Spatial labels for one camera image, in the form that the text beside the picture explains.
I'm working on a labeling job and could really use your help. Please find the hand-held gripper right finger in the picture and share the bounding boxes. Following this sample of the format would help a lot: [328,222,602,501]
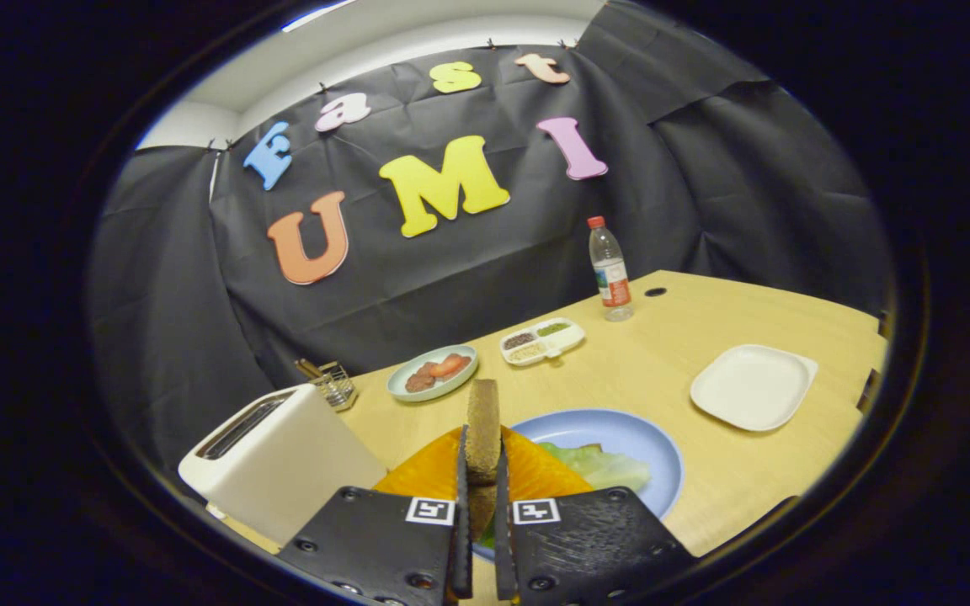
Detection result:
[493,424,698,606]

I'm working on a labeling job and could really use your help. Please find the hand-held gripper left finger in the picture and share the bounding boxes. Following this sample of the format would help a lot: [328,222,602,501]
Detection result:
[276,424,475,606]

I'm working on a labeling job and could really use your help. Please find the dark brown bread slice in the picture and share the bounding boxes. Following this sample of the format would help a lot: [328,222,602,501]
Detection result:
[465,379,503,540]

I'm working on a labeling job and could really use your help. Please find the green lettuce leaf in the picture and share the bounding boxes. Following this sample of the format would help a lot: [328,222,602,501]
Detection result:
[485,441,653,548]

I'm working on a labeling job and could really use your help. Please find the pale green round plate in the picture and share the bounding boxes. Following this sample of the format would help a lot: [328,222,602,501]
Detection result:
[387,344,479,402]

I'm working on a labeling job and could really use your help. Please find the blue round plate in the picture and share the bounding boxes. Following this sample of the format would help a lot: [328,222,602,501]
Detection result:
[472,409,685,561]

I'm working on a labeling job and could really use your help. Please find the brown meat slices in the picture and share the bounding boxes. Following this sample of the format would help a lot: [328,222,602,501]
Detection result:
[405,362,444,393]

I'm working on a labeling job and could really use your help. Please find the white toaster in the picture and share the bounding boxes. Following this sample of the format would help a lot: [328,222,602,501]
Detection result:
[178,384,387,546]

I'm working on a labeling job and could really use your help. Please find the white divided seed dish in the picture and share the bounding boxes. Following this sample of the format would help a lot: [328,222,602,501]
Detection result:
[499,317,586,367]

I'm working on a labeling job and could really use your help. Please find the black backdrop cloth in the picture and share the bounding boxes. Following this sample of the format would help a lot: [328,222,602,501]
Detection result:
[85,0,894,481]

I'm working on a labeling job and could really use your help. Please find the clear bottle with red cap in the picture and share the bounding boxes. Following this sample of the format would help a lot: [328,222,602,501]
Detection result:
[587,215,635,322]

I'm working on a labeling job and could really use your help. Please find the white square plate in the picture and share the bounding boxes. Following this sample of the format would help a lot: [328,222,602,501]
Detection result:
[690,343,819,433]

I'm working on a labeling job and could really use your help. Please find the ceiling light panel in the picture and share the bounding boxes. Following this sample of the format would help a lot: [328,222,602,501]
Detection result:
[283,0,360,33]

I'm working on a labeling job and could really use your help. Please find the wire mesh utensil holder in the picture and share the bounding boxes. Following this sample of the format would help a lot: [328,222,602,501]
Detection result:
[310,361,358,412]

